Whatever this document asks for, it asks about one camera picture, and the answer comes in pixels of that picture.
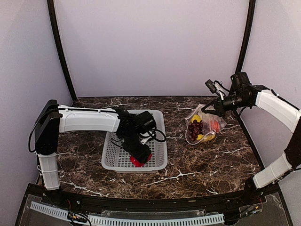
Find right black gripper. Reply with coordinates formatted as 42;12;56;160
202;92;251;116

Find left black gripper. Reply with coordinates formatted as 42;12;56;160
122;132;152;163

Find red toy bell pepper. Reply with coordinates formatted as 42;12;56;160
130;154;152;167

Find orange toy pumpkin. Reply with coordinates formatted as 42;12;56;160
210;121;221;133

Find clear zip top bag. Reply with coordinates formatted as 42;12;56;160
184;104;227;145

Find white plastic basket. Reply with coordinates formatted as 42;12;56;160
101;109;169;174

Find dark red toy grapes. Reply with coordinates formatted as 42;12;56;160
188;119;204;141

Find yellow toy fruit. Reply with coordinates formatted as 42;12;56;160
191;114;202;123
195;133;215;143

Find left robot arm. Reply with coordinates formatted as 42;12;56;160
28;100;156;205

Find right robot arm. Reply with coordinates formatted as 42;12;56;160
201;72;301;204

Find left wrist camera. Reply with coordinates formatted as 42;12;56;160
139;133;156;145

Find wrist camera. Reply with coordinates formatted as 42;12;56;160
139;133;156;145
205;79;228;100

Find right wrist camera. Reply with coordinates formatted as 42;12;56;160
205;79;228;100

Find black front rail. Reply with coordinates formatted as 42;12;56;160
28;188;283;214

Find white slotted cable duct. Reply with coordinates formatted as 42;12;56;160
30;202;225;226

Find right black frame post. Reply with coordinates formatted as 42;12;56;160
235;0;256;73

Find black frame post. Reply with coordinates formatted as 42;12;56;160
235;0;256;73
47;0;77;103

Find left black frame post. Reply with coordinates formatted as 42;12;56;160
47;0;77;103

